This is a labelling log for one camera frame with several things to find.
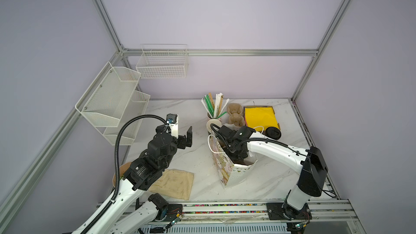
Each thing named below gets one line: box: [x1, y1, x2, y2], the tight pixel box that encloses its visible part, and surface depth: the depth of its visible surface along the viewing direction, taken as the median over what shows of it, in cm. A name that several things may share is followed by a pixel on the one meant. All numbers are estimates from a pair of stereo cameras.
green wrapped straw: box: [204, 94, 228, 119], surface depth 100 cm
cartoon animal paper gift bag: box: [208, 129, 258, 190], surface depth 67 cm
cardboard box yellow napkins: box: [243, 105, 281, 132], surface depth 110 cm
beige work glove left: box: [148, 169, 195, 201], surface depth 83 cm
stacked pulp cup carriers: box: [226, 102, 246, 127], surface depth 109 cm
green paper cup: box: [262, 126, 282, 141], surface depth 92 cm
